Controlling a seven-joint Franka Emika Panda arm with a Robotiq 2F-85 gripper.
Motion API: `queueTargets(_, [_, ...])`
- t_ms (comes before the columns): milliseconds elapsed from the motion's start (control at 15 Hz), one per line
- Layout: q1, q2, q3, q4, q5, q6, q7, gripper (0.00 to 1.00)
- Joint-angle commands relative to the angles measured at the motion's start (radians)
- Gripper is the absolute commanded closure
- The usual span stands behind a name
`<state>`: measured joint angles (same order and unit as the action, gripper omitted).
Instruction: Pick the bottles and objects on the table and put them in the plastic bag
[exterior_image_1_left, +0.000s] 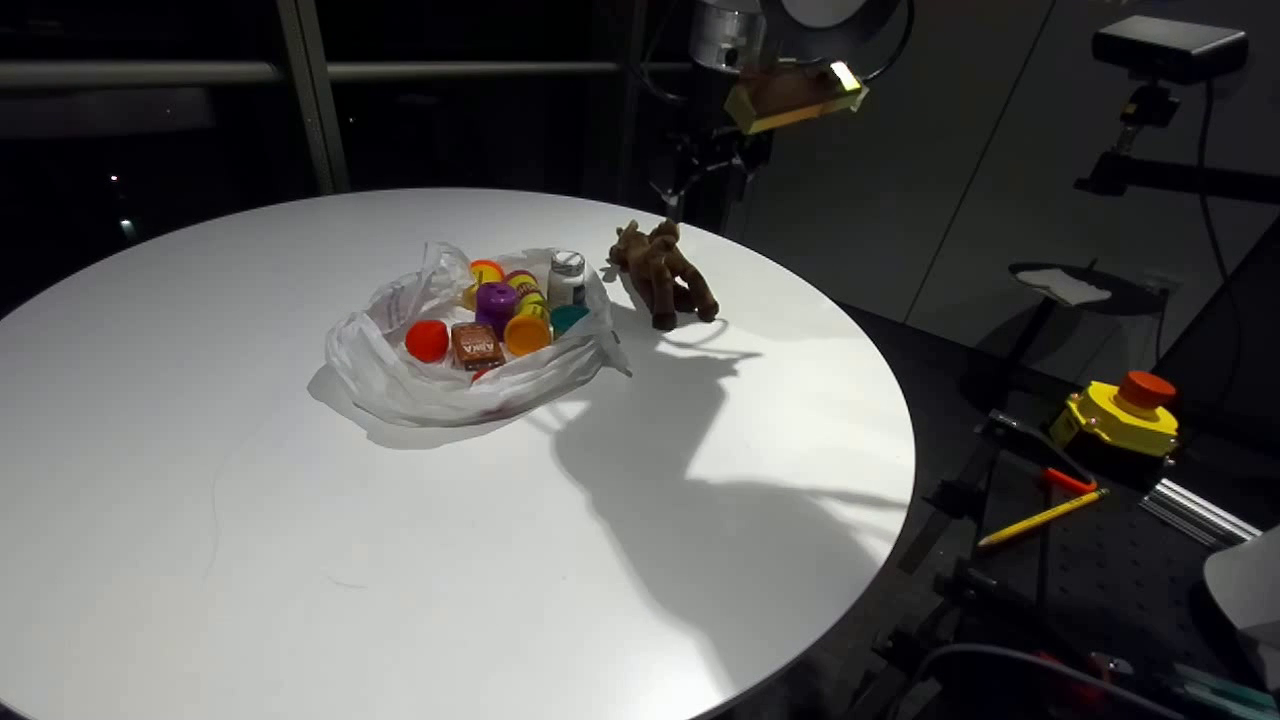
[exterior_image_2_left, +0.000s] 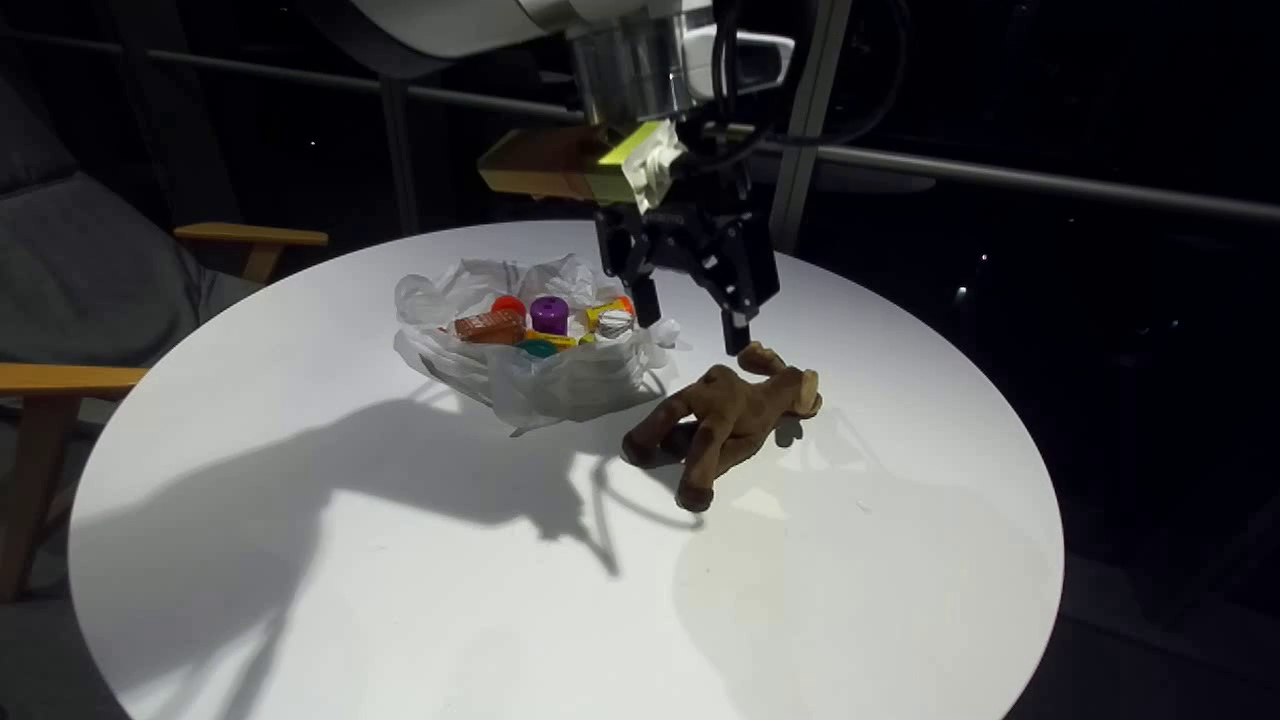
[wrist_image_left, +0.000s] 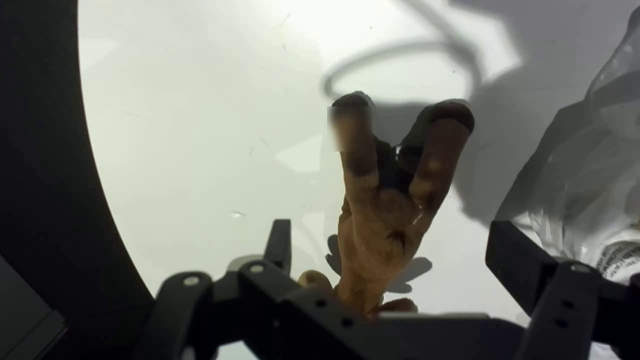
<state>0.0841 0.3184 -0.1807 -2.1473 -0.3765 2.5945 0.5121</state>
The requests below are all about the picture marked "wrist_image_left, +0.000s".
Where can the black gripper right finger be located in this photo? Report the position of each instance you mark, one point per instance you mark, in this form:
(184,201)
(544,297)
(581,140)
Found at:
(566,300)

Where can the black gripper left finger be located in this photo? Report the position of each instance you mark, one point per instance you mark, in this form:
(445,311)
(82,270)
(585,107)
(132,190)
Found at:
(233,307)

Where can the brown plush toy animal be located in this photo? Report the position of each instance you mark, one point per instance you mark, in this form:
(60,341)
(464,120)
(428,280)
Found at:
(382,220)

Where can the white plastic bag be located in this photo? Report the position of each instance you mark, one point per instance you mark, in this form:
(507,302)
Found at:
(587,173)

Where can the dark grey slab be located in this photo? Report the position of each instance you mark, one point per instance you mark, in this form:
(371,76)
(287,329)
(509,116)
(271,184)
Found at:
(22,320)

